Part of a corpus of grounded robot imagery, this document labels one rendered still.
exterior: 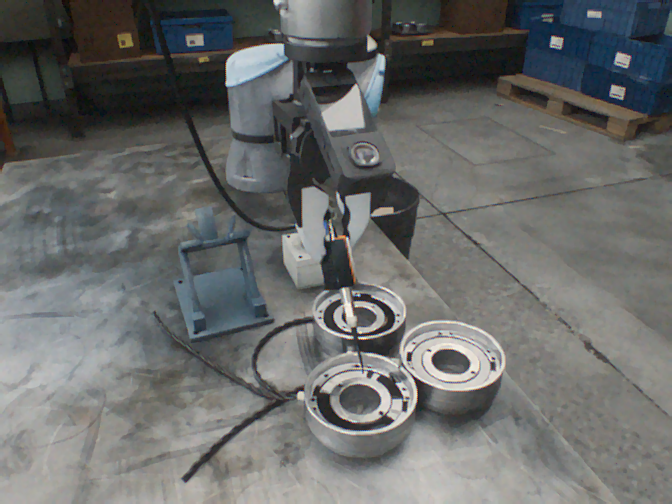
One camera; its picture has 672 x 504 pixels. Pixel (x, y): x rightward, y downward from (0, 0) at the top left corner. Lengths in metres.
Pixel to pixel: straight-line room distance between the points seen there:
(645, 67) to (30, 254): 3.75
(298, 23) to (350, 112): 0.08
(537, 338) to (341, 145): 1.64
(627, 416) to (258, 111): 1.36
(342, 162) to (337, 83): 0.08
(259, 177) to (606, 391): 1.29
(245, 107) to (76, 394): 0.54
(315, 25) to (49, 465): 0.44
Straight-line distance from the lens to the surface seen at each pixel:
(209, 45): 4.00
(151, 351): 0.67
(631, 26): 4.21
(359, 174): 0.42
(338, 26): 0.46
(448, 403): 0.56
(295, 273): 0.72
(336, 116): 0.45
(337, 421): 0.52
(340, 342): 0.60
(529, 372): 1.87
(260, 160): 0.98
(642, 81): 4.14
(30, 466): 0.59
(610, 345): 2.08
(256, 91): 0.95
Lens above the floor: 1.22
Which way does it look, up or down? 31 degrees down
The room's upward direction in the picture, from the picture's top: straight up
